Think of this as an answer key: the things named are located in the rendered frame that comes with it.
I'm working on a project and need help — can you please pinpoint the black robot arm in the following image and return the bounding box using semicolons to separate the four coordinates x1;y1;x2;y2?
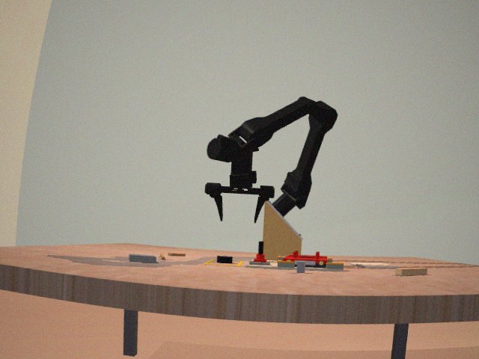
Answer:
207;96;338;217

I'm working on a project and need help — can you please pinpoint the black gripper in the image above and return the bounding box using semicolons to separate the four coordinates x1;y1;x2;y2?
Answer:
204;164;275;224

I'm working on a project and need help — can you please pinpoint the black wheel with grey hub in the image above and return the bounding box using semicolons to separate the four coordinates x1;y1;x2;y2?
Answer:
217;255;233;263

